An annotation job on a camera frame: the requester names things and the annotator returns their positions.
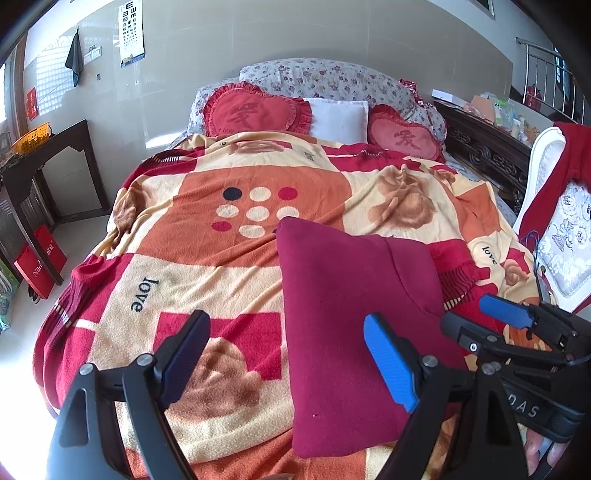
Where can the white pillow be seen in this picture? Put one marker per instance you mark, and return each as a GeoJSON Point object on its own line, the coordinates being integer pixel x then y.
{"type": "Point", "coordinates": [337, 120]}

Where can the orange red printed blanket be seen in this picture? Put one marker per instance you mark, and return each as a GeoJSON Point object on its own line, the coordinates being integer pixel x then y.
{"type": "Point", "coordinates": [184, 221]}

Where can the glass block window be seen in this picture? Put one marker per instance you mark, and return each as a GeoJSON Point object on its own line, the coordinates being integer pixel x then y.
{"type": "Point", "coordinates": [53, 78]}

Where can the small red heart pillow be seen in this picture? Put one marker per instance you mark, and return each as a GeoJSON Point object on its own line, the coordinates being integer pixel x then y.
{"type": "Point", "coordinates": [404, 136]}

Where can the white wall switch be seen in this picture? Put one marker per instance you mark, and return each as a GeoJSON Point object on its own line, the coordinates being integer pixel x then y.
{"type": "Point", "coordinates": [93, 54]}

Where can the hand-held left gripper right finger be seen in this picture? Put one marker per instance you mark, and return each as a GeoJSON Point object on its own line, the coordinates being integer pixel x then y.
{"type": "Point", "coordinates": [392, 364]}

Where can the eye chart wall poster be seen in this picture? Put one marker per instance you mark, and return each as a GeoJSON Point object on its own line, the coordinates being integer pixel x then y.
{"type": "Point", "coordinates": [133, 34]}

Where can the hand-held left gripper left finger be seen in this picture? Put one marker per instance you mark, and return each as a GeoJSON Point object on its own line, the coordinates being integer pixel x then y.
{"type": "Point", "coordinates": [184, 360]}

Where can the clutter of bottles and packets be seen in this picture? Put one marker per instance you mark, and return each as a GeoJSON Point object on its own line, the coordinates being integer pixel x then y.
{"type": "Point", "coordinates": [503, 115]}

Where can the red garment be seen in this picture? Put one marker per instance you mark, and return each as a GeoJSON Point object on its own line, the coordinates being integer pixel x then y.
{"type": "Point", "coordinates": [577, 152]}

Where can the person's right hand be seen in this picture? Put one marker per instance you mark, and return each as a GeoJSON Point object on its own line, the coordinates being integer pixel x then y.
{"type": "Point", "coordinates": [538, 454]}

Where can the metal stair railing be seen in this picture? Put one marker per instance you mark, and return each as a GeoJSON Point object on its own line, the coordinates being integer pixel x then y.
{"type": "Point", "coordinates": [545, 69]}

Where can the dark carved wooden cabinet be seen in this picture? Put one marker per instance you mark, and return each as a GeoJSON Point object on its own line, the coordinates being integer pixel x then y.
{"type": "Point", "coordinates": [485, 157]}

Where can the green printed bag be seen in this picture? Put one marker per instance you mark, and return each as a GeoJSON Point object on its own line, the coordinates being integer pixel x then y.
{"type": "Point", "coordinates": [8, 295]}

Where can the maroon knit garment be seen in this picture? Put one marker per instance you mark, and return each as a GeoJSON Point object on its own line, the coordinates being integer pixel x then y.
{"type": "Point", "coordinates": [341, 323]}

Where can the white upholstered chair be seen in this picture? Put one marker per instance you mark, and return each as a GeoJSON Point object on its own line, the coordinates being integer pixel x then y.
{"type": "Point", "coordinates": [568, 240]}

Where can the red paper wall sign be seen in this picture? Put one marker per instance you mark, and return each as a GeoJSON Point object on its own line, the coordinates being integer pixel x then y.
{"type": "Point", "coordinates": [32, 104]}

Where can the large red heart pillow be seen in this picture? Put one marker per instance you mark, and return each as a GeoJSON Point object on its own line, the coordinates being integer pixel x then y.
{"type": "Point", "coordinates": [254, 110]}

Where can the flat white box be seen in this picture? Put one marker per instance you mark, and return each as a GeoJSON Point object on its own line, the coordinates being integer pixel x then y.
{"type": "Point", "coordinates": [450, 97]}

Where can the dark wooden table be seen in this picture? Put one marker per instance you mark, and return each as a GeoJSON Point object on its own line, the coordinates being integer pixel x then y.
{"type": "Point", "coordinates": [69, 138]}

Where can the dark hanging cloth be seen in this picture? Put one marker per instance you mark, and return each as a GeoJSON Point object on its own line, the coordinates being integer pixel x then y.
{"type": "Point", "coordinates": [74, 60]}

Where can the yellow plastic basket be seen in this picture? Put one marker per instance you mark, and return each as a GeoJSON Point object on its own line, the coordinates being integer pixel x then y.
{"type": "Point", "coordinates": [30, 138]}

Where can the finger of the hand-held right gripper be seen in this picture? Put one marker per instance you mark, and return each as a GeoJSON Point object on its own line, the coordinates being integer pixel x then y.
{"type": "Point", "coordinates": [505, 310]}
{"type": "Point", "coordinates": [466, 334]}

